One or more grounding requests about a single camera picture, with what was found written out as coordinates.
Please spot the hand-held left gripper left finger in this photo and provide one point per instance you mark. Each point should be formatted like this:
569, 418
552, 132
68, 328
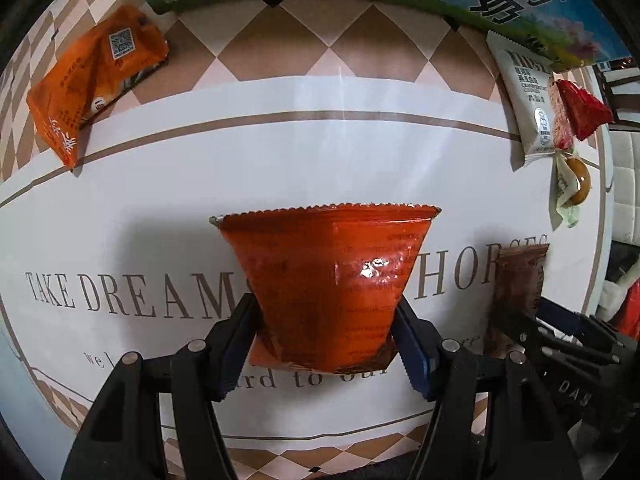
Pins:
235, 350

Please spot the white cookie packet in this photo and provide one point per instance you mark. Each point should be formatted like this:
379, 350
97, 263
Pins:
525, 90

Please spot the white quilted chair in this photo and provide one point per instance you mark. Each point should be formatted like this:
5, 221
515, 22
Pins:
625, 185

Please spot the brown snack packet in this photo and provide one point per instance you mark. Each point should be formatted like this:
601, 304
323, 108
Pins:
520, 275

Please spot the red triangular snack packet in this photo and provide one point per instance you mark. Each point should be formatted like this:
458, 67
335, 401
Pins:
580, 107

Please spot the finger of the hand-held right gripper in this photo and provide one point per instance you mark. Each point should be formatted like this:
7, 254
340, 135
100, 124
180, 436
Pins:
515, 322
560, 317

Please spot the white glass table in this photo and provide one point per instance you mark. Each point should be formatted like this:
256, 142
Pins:
20, 390

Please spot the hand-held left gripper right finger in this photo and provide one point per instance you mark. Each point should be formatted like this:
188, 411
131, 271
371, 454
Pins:
412, 355

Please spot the clear bun packet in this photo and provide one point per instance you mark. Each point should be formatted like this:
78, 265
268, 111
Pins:
572, 185

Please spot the orange snack packet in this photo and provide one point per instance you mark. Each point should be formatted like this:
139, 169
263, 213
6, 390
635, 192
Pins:
85, 75

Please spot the checkered tablecloth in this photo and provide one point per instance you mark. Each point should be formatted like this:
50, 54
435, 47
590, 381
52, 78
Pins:
150, 220

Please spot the orange-red foil snack packet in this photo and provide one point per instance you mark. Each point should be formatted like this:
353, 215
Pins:
330, 280

